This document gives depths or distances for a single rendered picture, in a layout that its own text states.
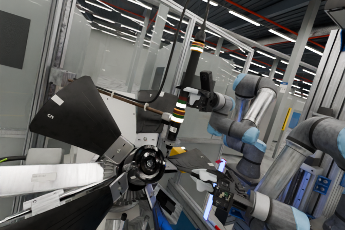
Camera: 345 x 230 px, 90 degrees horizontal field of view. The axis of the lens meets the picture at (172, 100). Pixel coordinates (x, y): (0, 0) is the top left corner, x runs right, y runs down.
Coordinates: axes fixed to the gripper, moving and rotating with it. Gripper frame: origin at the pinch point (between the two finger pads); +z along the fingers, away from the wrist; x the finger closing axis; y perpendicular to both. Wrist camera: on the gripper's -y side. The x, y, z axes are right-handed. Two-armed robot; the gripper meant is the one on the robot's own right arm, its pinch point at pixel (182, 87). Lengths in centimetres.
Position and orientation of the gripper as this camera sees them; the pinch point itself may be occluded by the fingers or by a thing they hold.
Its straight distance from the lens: 60.2
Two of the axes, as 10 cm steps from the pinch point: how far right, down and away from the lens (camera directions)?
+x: -6.6, -2.6, 7.1
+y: -2.7, 9.6, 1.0
